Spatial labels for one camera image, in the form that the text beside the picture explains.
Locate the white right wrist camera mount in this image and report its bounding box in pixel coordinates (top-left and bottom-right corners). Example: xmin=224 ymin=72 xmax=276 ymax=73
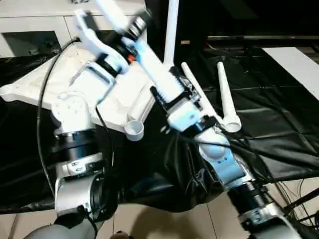
xmin=166 ymin=104 xmax=221 ymax=134

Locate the white plastic table leg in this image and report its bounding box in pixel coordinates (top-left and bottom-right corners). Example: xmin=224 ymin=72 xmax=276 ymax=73
xmin=217 ymin=62 xmax=242 ymax=133
xmin=94 ymin=0 xmax=174 ymax=101
xmin=180 ymin=62 xmax=206 ymax=109
xmin=163 ymin=0 xmax=180 ymax=68

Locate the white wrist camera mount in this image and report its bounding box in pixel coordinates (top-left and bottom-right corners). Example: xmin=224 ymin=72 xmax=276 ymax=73
xmin=73 ymin=9 xmax=131 ymax=86
xmin=166 ymin=104 xmax=221 ymax=134

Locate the white cabinet with glass doors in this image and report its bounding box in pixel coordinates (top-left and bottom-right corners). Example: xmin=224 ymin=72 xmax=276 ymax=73
xmin=0 ymin=0 xmax=150 ymax=58

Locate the white plastic table top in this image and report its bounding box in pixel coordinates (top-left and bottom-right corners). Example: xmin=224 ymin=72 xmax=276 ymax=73
xmin=0 ymin=42 xmax=174 ymax=142

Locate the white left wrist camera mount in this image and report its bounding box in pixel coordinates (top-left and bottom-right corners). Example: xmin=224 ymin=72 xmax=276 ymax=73
xmin=73 ymin=9 xmax=131 ymax=86

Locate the white board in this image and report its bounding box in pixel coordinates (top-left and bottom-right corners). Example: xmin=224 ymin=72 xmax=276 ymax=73
xmin=263 ymin=47 xmax=319 ymax=100

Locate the black plastic mat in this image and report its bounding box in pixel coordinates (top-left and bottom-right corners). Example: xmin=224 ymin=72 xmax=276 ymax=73
xmin=0 ymin=47 xmax=319 ymax=214

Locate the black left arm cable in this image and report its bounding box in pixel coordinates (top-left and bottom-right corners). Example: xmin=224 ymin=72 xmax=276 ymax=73
xmin=37 ymin=39 xmax=80 ymax=200

